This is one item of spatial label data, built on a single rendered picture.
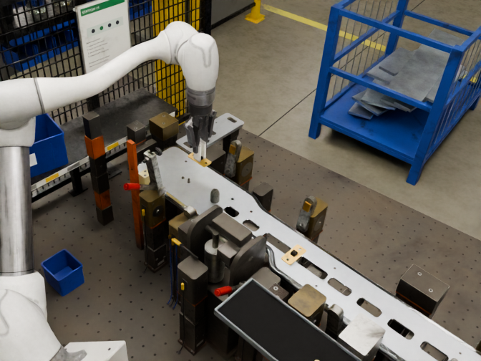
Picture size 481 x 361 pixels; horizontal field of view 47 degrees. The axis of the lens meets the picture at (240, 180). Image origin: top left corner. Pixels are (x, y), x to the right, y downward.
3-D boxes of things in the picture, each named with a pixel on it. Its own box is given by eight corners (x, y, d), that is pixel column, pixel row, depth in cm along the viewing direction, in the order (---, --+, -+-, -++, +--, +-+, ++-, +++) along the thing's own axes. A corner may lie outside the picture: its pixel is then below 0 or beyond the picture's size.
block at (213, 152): (228, 203, 228) (232, 149, 210) (208, 217, 221) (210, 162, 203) (216, 194, 232) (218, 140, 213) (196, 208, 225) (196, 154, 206)
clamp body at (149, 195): (169, 264, 202) (167, 193, 179) (148, 279, 196) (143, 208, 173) (157, 254, 205) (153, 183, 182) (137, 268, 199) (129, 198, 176)
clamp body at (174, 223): (199, 295, 192) (200, 220, 168) (176, 314, 186) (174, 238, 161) (186, 284, 196) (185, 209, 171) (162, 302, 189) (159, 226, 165)
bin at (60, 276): (86, 281, 193) (83, 265, 187) (62, 298, 188) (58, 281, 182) (68, 264, 199) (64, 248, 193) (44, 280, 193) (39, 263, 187)
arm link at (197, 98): (180, 83, 169) (180, 99, 173) (200, 95, 165) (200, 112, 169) (201, 73, 174) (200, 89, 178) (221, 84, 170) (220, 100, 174)
